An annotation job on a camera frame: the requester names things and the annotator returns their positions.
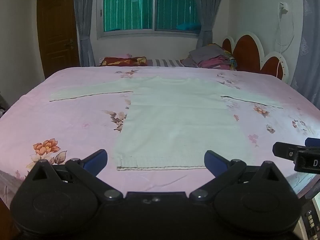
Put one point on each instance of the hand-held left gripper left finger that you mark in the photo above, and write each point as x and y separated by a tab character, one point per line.
96	159

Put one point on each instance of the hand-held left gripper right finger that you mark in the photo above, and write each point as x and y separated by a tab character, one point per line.
212	161

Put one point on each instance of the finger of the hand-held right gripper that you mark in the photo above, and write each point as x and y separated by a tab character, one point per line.
313	142
285	150

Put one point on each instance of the white knit sweater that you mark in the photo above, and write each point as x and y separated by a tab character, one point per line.
182	120

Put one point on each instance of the pink folded clothes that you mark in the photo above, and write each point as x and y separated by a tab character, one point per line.
216	62

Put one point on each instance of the grey folded clothes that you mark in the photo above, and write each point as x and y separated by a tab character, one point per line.
205	52

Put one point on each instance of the pink floral bed sheet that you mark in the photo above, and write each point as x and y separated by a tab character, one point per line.
75	130

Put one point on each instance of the grey remote control device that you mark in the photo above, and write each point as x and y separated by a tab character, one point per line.
311	220

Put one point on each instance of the grey patterned curtain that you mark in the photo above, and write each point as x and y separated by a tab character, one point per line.
308	42

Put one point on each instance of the red patterned pillow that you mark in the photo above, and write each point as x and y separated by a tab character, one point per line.
122	61

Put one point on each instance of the red and white headboard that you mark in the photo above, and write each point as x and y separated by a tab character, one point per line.
247	55

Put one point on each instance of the grey striped cloth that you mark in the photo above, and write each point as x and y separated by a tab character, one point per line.
163	62

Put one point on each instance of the grey plain curtain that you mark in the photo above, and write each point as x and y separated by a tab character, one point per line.
83	30
207	12

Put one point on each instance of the brown wooden door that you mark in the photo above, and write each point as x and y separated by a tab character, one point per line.
57	30

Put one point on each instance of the window with green shutters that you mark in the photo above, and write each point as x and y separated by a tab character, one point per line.
150	5

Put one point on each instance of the white wall charger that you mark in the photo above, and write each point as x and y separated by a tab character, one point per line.
283	7

